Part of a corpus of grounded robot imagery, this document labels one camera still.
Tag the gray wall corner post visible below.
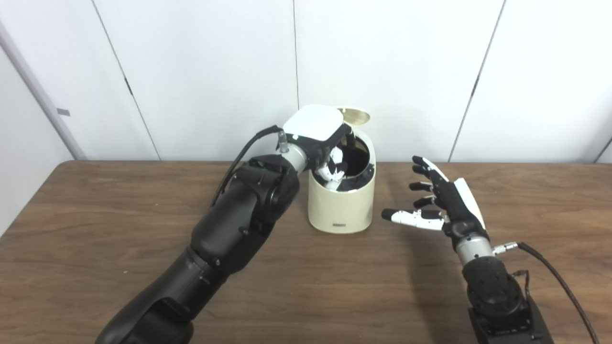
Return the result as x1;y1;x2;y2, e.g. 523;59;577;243
0;21;87;161

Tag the round cream bin lid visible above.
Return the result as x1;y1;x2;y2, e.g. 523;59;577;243
337;107;371;127

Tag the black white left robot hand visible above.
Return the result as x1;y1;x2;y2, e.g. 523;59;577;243
282;105;357;184

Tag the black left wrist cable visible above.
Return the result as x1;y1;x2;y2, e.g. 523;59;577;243
210;125;291;208

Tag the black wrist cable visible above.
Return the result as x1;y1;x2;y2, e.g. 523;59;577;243
492;242;601;344
210;125;291;208

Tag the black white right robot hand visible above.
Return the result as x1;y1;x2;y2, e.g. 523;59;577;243
382;156;489;242

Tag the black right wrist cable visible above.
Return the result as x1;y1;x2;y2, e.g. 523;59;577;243
492;242;601;344

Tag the white paper ball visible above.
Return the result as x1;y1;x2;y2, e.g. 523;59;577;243
328;147;346;181

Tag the cream-colored bin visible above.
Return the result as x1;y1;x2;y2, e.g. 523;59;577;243
307;125;377;235

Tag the black bin liner bag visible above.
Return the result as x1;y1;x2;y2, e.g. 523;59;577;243
313;136;375;192

